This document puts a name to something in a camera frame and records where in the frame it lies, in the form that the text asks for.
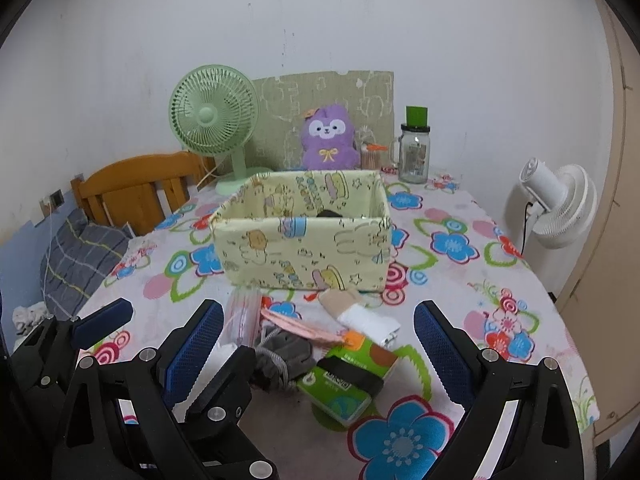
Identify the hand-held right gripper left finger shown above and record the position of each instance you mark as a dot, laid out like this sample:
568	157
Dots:
195	350

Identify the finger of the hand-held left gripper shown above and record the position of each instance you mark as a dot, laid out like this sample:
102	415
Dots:
102	321
227	385

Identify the beige printed board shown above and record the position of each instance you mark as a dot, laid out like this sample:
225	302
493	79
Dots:
280	95

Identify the white clip fan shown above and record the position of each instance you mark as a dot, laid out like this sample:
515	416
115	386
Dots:
565	205

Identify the white crumpled cloth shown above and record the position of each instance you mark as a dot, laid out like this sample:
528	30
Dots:
30	317

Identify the beige and white sock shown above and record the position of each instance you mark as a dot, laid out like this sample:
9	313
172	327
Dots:
365	317

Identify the green tissue packet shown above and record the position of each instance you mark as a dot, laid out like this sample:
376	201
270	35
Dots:
345	405

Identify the green plastic cup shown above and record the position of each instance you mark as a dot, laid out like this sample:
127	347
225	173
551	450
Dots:
417	116

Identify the pink packet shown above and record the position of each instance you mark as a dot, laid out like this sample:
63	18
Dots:
300	327

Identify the purple plush toy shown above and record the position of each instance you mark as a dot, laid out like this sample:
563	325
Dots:
327	152

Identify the wooden chair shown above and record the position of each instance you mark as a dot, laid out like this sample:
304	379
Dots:
135	185

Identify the clear plastic packet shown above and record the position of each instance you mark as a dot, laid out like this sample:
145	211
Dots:
242	317

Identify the green desk fan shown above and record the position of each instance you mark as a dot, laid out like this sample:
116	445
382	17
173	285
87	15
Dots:
205	115

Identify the clear toothpick jar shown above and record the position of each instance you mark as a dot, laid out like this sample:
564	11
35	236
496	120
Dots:
371	159

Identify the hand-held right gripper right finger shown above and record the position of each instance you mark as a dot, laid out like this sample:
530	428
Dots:
442	355

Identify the grey knit sock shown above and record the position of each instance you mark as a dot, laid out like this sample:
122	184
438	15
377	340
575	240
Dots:
287	355

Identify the black fabric band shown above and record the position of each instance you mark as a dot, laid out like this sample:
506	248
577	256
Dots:
355	377

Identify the grey plaid pillow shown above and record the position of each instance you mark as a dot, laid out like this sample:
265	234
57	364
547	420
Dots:
80	260

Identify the floral tablecloth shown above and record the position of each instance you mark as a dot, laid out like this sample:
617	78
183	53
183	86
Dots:
470	280

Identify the dark cloth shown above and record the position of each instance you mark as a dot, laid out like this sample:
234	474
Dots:
330	213

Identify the yellow printed fabric storage box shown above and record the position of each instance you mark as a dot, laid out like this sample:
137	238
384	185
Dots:
300	250

